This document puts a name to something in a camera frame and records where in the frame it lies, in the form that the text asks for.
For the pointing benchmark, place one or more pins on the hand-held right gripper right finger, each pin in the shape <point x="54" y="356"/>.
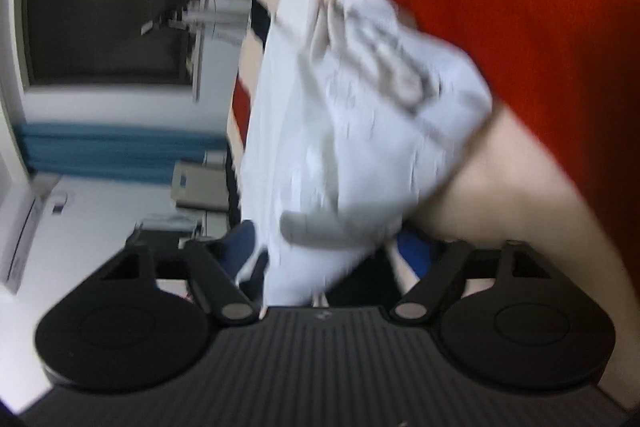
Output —
<point x="412" y="252"/>

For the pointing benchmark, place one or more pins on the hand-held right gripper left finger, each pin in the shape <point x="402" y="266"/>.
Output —
<point x="240" y="239"/>

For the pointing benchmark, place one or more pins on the white shirt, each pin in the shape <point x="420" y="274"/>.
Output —
<point x="350" y="132"/>

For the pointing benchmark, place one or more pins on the black and white chair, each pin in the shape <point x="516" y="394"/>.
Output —
<point x="197" y="187"/>

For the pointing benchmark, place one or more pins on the blue curtain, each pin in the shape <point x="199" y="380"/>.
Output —
<point x="125" y="152"/>

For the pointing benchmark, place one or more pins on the garment steamer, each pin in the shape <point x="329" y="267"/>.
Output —
<point x="200" y="57"/>

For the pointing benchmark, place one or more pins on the white air conditioner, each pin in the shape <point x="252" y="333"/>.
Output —
<point x="25" y="242"/>

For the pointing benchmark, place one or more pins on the dark framed window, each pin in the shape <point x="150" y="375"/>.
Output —
<point x="100" y="32"/>

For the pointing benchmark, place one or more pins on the grey wall socket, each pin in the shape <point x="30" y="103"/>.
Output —
<point x="60" y="202"/>

